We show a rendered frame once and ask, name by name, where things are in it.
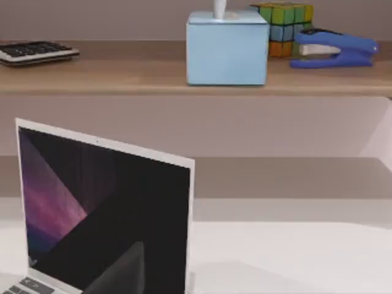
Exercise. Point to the white laptop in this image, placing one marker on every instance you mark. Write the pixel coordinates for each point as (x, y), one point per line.
(101, 190)

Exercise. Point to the multicoloured puzzle cube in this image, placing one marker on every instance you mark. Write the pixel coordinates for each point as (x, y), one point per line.
(283, 18)

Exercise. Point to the white tissue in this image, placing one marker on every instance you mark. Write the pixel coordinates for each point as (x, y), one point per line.
(219, 8)

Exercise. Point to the black and silver calculator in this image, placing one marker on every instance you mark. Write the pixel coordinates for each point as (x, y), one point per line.
(33, 52)

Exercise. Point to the blue stapler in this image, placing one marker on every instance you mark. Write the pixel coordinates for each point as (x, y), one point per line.
(337, 46)

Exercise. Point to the light blue tissue box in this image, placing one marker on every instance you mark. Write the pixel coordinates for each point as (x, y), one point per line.
(226, 52)

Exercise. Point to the wooden shelf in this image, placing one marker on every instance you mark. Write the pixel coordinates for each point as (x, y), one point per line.
(122, 76)

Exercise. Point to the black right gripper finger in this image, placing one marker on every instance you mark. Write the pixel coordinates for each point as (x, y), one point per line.
(128, 275)

